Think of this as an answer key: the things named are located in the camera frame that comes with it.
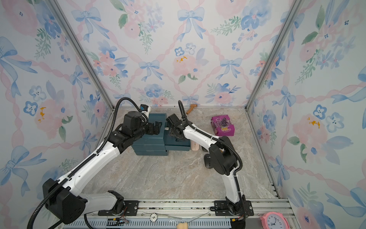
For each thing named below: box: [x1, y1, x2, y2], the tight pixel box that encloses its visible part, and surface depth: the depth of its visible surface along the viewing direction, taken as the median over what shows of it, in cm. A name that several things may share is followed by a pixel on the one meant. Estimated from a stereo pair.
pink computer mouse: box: [191, 140, 200, 152], surface depth 97 cm
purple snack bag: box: [210, 114, 235, 137], surface depth 105 cm
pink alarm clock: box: [259, 211, 290, 229], surface depth 70 cm
